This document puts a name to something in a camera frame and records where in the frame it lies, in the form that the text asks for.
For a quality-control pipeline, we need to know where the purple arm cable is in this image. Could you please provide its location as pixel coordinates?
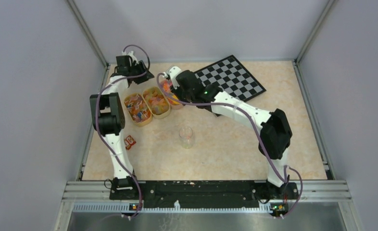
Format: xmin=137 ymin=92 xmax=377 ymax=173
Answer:
xmin=156 ymin=72 xmax=303 ymax=219
xmin=95 ymin=44 xmax=151 ymax=220

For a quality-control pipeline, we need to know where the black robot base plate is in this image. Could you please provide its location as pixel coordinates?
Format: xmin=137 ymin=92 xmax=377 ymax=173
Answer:
xmin=109 ymin=179 xmax=299 ymax=209

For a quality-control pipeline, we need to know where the cream tray with gummies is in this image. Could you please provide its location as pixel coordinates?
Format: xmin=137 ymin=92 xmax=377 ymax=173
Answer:
xmin=142 ymin=87 xmax=171 ymax=119

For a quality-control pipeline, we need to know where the clear glass jar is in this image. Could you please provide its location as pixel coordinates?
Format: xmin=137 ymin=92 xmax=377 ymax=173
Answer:
xmin=179 ymin=126 xmax=194 ymax=149

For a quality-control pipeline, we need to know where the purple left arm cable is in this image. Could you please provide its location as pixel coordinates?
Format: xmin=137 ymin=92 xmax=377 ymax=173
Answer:
xmin=95 ymin=44 xmax=151 ymax=220

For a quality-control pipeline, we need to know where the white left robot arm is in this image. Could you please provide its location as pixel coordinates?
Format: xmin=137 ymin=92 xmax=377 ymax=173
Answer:
xmin=89 ymin=53 xmax=149 ymax=199

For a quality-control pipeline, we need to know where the black white chessboard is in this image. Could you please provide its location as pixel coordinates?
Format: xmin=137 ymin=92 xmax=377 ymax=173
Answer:
xmin=195 ymin=55 xmax=266 ymax=102

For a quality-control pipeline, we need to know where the yellow tray with lollipops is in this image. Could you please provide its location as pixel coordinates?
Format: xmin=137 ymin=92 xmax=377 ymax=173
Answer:
xmin=124 ymin=93 xmax=153 ymax=127

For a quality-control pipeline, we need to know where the red owl toy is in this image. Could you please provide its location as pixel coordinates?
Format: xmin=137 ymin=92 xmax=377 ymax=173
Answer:
xmin=124 ymin=135 xmax=136 ymax=150

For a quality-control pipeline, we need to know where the pink tray with candies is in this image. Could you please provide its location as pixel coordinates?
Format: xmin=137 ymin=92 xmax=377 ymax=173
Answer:
xmin=160 ymin=79 xmax=184 ymax=110

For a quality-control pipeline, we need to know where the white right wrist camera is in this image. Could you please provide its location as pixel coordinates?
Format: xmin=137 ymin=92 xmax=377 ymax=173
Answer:
xmin=165 ymin=66 xmax=182 ymax=89

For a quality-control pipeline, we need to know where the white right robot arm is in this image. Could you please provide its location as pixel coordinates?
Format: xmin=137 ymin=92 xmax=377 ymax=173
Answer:
xmin=166 ymin=66 xmax=292 ymax=198

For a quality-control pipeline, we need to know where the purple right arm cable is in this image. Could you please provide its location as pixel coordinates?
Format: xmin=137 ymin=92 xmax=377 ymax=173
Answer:
xmin=156 ymin=72 xmax=303 ymax=219

